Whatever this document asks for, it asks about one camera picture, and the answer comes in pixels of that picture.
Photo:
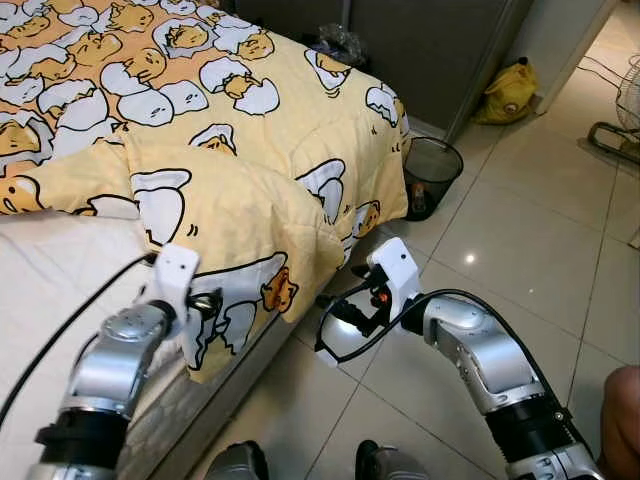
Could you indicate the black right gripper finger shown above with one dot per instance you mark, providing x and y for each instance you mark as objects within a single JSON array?
[
  {"x": 338, "y": 299},
  {"x": 350, "y": 328}
]

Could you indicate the yellow egg cartoon print blanket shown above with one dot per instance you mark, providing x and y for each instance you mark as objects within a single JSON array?
[{"x": 200, "y": 110}]

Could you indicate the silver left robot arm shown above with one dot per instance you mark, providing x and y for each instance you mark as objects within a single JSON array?
[{"x": 110, "y": 360}]

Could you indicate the white quilted mattress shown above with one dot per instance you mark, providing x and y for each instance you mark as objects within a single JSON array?
[{"x": 220, "y": 400}]

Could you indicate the robot right leg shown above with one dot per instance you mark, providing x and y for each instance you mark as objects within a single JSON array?
[{"x": 390, "y": 462}]

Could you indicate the robot leg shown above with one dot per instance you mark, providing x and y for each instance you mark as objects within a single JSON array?
[
  {"x": 390, "y": 462},
  {"x": 235, "y": 462}
]

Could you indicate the black mesh waste bin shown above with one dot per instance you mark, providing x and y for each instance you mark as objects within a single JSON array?
[{"x": 440, "y": 165}]

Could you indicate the robot left leg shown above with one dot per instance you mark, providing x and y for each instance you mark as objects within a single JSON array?
[{"x": 235, "y": 462}]

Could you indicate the person bare leg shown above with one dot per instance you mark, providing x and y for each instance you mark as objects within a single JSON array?
[{"x": 625, "y": 430}]

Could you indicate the yellow soft bag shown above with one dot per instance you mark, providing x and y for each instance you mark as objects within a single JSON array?
[{"x": 507, "y": 92}]

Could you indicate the grey sliding door wardrobe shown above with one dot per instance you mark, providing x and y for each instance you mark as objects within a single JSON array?
[{"x": 430, "y": 50}]

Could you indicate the standing floor fan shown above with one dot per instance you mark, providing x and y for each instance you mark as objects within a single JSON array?
[{"x": 625, "y": 100}]

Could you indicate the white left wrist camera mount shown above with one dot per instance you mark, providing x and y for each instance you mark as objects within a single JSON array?
[{"x": 175, "y": 275}]

